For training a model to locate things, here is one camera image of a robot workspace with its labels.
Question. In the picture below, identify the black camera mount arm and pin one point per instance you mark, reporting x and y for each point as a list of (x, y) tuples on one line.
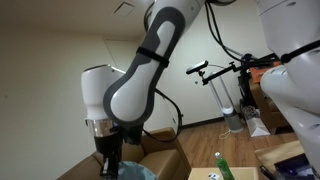
[(230, 69)]

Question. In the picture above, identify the black bag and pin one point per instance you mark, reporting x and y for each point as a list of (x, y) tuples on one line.
[(245, 83)]

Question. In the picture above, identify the wooden base board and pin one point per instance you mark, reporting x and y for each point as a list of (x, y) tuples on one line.
[(276, 153)]

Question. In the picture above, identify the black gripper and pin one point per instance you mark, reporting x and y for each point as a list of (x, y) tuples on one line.
[(108, 146)]

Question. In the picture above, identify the white tower fan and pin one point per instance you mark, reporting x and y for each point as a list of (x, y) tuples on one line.
[(232, 120)]

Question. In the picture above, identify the brown wooden cabinet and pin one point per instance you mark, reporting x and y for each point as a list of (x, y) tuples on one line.
[(268, 106)]

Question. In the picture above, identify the grey robot mounting plate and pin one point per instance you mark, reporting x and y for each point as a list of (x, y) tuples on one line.
[(293, 166)]

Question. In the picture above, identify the orange box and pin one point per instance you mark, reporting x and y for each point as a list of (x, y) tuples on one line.
[(258, 74)]

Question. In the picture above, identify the square ceiling vent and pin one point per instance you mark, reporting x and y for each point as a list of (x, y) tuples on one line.
[(124, 9)]

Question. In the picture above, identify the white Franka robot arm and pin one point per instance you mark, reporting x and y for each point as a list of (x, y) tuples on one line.
[(140, 86)]

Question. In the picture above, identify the small white card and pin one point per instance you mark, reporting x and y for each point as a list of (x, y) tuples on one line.
[(214, 176)]

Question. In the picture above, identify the black stereo camera bar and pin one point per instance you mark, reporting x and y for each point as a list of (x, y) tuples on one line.
[(197, 66)]

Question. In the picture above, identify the brown leather sofa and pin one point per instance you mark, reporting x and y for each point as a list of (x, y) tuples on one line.
[(165, 163)]

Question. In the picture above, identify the white paper bag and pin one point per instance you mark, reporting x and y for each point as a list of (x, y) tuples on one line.
[(256, 126)]

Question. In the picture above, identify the white door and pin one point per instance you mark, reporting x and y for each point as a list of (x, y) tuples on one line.
[(118, 50)]

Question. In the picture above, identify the green plastic bottle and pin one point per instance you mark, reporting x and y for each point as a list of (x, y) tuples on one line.
[(224, 168)]

